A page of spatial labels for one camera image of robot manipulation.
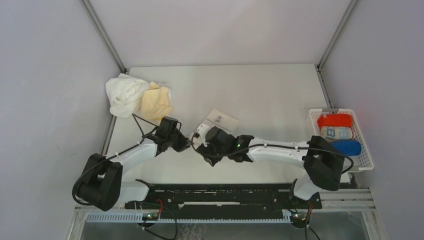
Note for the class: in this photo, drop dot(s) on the red rolled towel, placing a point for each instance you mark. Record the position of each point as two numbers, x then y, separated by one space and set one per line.
335 120

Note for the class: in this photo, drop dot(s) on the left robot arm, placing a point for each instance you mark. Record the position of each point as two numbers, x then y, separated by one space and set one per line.
100 182

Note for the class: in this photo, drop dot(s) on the white plastic basket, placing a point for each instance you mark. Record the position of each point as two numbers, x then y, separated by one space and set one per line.
360 162

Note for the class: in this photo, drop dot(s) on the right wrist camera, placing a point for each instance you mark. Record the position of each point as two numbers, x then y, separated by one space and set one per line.
212 134

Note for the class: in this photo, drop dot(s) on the blue towel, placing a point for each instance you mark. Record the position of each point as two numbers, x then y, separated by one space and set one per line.
348 147

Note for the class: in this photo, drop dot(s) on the cream towel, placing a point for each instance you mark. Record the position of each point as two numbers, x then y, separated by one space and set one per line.
215 118

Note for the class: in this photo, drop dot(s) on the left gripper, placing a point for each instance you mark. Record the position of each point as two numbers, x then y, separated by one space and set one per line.
184 144

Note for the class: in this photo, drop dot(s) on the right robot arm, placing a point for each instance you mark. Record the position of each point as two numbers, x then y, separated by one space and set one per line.
322 163

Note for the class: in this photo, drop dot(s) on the yellow towel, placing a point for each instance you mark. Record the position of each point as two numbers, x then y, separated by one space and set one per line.
155 102

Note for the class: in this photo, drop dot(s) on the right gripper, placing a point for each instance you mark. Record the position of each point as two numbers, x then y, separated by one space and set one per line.
205 148

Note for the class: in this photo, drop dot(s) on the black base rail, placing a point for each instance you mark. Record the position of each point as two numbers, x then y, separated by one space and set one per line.
250 201

